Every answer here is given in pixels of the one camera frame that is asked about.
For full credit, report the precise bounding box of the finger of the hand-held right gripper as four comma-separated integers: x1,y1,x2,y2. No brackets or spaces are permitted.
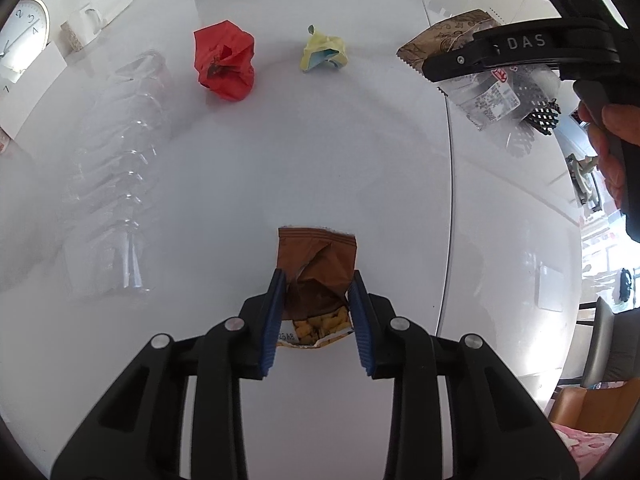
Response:
422,19,621,83

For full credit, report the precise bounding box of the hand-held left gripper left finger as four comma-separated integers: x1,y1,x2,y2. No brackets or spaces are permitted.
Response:
50,267,288,480

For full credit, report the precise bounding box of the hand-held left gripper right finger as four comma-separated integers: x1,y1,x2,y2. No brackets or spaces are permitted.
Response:
347,270,576,480

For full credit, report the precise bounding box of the brown and clear snack wrapper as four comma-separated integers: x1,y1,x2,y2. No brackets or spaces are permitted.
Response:
396,9,558,131

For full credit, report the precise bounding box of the brown snack packet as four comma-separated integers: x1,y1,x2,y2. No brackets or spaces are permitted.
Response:
276,226,358,350

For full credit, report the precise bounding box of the person's right hand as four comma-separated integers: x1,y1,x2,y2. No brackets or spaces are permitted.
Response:
577,100,640,211

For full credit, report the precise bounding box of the black foam net sleeve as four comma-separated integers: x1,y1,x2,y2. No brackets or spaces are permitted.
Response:
520,97,561,138

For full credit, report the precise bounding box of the yellow crumpled paper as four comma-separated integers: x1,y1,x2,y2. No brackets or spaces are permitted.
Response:
299,25,348,73

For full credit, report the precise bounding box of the clear plastic bottle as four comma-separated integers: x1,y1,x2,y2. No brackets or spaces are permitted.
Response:
62,50,173,296

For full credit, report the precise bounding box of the brown wooden seat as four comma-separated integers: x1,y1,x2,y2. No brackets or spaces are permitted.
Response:
547,382,640,433

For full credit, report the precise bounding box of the grey chair with metal legs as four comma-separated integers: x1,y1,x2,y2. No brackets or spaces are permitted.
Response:
580,297,640,388

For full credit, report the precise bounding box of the pink printed cloth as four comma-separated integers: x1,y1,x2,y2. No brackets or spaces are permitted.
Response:
550,422,626,480

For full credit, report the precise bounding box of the red crumpled paper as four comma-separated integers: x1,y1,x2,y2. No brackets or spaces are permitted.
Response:
194,20,256,103

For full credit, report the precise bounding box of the white cardboard box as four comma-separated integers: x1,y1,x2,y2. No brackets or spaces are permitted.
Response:
0,42,68,143

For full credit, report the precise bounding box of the white plastic holder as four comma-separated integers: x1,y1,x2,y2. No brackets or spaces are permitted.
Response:
67,2,108,43

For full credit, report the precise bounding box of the round white wall clock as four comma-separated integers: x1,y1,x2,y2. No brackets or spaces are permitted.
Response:
0,0,51,93

